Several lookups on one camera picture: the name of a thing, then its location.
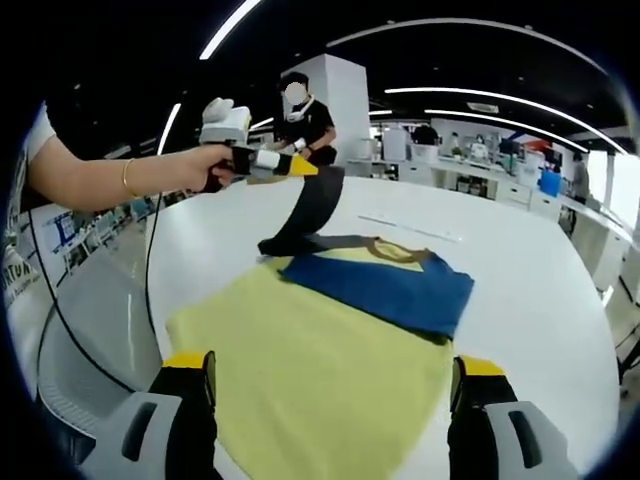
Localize black tripod stand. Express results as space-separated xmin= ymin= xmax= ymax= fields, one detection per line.
xmin=614 ymin=319 xmax=640 ymax=386

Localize ceiling light strips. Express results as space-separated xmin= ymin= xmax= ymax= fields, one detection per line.
xmin=159 ymin=0 xmax=626 ymax=156

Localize person's left hand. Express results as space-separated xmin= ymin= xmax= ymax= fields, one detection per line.
xmin=187 ymin=146 xmax=232 ymax=192

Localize white cabinet row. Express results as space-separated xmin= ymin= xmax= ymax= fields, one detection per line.
xmin=349 ymin=159 xmax=631 ymax=281

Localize white tall cabinet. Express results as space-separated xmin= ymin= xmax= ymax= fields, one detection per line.
xmin=383 ymin=127 xmax=412 ymax=164

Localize yellow grey blue garment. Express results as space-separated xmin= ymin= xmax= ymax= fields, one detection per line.
xmin=164 ymin=165 xmax=475 ymax=476

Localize background office desks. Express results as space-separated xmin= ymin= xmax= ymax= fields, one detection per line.
xmin=59 ymin=192 xmax=166 ymax=261

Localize white column by window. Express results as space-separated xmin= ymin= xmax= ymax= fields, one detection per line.
xmin=607 ymin=149 xmax=640 ymax=241

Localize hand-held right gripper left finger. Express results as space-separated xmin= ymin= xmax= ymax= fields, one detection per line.
xmin=93 ymin=349 xmax=219 ymax=480

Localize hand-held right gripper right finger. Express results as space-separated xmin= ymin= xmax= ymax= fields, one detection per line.
xmin=447 ymin=355 xmax=581 ymax=480

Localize wide white column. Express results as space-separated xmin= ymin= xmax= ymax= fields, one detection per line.
xmin=279 ymin=53 xmax=371 ymax=176

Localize blue printed sign board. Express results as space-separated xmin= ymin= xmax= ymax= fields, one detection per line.
xmin=52 ymin=212 xmax=77 ymax=251

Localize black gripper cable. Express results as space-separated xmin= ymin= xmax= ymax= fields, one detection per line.
xmin=27 ymin=207 xmax=141 ymax=396
xmin=142 ymin=189 xmax=169 ymax=364

